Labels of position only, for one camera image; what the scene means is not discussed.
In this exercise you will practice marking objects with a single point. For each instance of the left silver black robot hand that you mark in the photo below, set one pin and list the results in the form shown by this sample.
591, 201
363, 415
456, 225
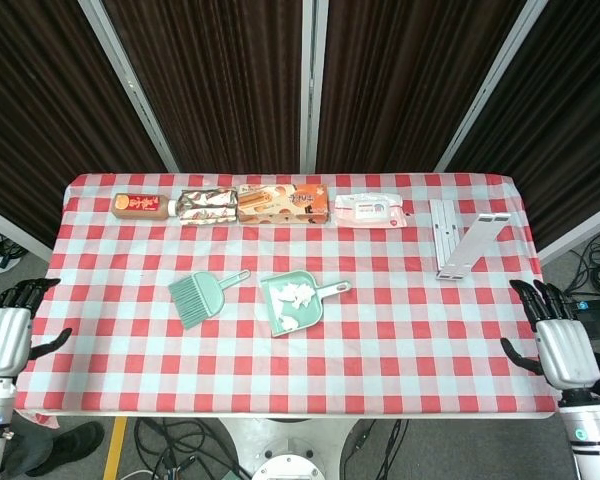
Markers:
2, 340

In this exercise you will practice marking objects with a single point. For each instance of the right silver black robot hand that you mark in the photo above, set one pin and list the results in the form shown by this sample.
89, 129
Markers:
565, 350

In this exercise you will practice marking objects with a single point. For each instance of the green plastic hand brush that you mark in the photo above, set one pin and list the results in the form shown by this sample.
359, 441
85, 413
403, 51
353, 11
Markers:
197, 300

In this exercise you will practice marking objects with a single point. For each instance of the green plastic dustpan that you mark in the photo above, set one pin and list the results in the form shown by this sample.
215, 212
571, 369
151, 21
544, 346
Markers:
310, 317

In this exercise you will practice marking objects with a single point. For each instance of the silver foil snack pack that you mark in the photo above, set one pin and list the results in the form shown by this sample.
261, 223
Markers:
207, 207

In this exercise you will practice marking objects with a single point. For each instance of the black shoe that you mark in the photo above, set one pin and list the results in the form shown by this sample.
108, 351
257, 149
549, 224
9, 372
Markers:
70, 445

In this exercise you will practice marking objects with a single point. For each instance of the white folding stand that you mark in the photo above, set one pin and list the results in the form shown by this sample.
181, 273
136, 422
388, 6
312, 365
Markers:
472, 240

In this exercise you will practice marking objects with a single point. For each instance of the yellow floor tape strip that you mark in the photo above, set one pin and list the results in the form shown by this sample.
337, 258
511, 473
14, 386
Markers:
115, 450

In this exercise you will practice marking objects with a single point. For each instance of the dark brown corrugated panel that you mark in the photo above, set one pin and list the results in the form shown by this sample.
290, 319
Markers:
220, 85
570, 115
405, 85
40, 110

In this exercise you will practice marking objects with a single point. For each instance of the pink white wet wipes pack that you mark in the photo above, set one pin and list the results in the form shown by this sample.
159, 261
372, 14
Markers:
370, 211

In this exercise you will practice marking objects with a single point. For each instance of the red white checkered tablecloth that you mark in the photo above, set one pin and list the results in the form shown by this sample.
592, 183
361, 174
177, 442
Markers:
300, 375

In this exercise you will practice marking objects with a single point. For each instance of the orange biscuit box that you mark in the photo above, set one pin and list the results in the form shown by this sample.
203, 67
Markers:
280, 205

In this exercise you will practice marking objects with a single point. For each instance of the grey metal partition rail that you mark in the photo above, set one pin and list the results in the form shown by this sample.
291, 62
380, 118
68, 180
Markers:
580, 232
15, 231

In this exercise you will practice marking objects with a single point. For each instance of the grey metal partition post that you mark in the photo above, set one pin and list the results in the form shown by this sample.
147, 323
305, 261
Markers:
492, 85
130, 85
312, 85

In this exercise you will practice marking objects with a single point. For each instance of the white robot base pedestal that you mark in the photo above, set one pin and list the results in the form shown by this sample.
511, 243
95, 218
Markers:
287, 450

